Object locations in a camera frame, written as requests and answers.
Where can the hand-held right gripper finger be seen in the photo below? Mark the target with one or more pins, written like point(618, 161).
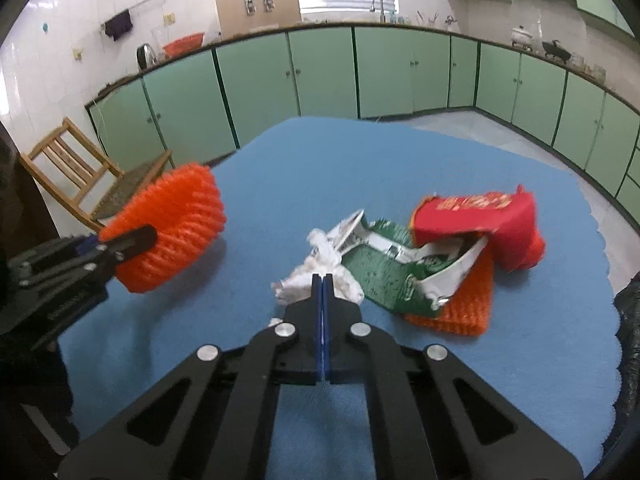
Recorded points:
point(316, 310)
point(328, 310)

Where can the black wok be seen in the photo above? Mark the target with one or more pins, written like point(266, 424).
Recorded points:
point(555, 50)

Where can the steel sink faucet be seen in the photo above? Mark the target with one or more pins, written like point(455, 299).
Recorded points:
point(377, 5)

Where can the wooden chair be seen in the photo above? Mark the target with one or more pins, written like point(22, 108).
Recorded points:
point(65, 160)

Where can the steel electric kettle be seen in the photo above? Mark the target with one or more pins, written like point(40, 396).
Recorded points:
point(146, 56)

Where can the green base cabinets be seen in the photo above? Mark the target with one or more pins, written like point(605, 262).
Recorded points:
point(325, 70)

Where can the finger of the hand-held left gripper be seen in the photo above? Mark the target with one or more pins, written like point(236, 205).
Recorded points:
point(86, 246)
point(132, 240)

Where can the red wrapper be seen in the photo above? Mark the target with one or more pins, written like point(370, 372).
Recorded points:
point(470, 230)

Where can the white tissue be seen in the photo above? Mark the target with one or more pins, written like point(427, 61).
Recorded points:
point(302, 272)

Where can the utensil holder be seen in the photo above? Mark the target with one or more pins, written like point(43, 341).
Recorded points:
point(427, 19)

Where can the patterned ceramic jar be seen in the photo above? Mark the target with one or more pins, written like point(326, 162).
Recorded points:
point(577, 60)
point(598, 72)

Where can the steel towel rail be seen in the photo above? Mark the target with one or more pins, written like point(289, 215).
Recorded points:
point(145, 2)

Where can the white cooking pot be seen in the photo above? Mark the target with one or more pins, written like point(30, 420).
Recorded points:
point(522, 36)

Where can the red plastic basket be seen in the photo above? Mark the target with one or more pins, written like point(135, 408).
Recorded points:
point(184, 45)

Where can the black bagged waste bin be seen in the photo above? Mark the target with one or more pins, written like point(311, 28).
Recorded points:
point(630, 320)

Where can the cardboard box on counter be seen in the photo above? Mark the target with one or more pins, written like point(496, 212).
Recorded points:
point(230, 15)

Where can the dark hanging cloth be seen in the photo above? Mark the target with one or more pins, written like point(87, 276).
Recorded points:
point(119, 25)

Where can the blue felt mat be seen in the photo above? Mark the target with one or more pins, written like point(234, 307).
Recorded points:
point(240, 335)

